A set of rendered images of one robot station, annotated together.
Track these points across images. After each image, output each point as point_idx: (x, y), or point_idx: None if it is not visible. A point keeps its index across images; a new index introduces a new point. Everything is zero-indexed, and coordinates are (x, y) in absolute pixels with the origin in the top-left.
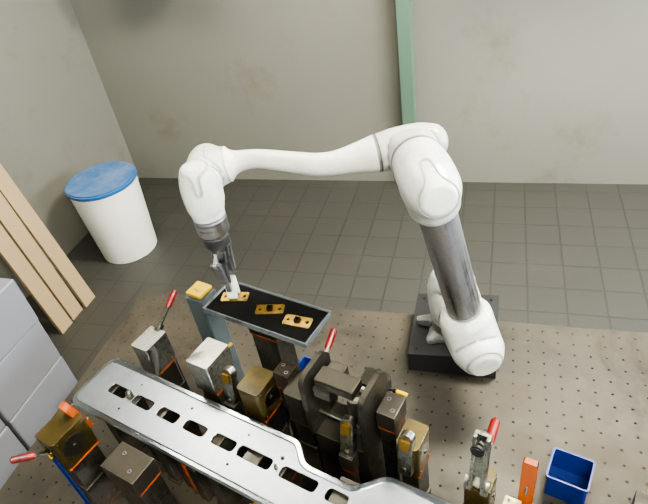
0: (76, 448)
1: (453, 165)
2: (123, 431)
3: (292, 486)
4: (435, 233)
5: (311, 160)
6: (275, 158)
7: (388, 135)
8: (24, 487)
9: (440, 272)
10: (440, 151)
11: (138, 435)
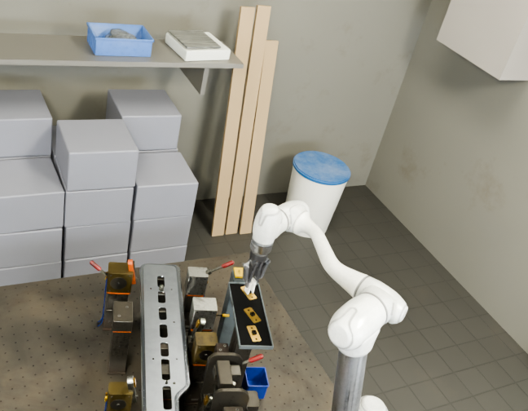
0: (117, 285)
1: (367, 327)
2: (140, 299)
3: (160, 397)
4: (340, 356)
5: (327, 258)
6: (318, 241)
7: (371, 283)
8: (93, 284)
9: (334, 384)
10: (371, 314)
11: (142, 307)
